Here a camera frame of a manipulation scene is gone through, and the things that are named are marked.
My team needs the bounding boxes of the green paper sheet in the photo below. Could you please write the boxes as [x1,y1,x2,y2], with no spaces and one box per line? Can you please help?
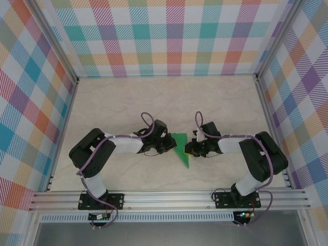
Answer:
[171,132,192,169]

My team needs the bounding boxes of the left circuit board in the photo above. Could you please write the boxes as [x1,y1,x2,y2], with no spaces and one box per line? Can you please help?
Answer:
[88,213,111,221]

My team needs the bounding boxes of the thin black base wire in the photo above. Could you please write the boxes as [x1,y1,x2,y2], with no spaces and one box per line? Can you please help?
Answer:
[210,188,228,203]

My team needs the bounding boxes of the aluminium mounting rail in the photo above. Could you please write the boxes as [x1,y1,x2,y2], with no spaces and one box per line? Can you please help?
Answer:
[28,188,312,212]

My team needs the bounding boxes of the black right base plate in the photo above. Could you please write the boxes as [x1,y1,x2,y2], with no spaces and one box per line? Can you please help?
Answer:
[214,192,261,209]

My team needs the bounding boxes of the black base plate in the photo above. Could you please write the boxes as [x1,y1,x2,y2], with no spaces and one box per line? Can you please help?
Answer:
[214,192,261,209]
[78,193,125,211]

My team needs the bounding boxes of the aluminium side rail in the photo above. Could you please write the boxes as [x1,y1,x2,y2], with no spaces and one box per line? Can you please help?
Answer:
[255,75,293,190]
[46,79,80,193]

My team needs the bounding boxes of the perforated metal cable tray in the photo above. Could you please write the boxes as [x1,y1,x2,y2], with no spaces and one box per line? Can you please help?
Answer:
[40,214,235,223]

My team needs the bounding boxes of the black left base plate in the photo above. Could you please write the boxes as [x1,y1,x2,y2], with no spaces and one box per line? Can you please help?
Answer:
[78,193,125,211]

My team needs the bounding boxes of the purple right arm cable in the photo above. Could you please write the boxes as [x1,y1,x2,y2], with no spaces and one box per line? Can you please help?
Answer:
[195,111,274,228]

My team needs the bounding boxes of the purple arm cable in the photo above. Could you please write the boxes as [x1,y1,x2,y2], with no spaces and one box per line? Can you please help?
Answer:
[76,112,156,230]
[195,111,274,228]

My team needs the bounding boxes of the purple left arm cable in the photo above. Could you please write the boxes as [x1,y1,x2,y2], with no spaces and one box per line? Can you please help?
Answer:
[76,112,156,230]

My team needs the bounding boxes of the aluminium frame leg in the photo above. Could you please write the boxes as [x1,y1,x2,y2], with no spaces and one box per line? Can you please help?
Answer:
[23,212,39,246]
[298,210,315,246]

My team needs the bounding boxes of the aluminium frame post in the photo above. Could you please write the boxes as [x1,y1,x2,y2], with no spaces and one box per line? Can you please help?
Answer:
[29,0,80,84]
[253,0,307,80]

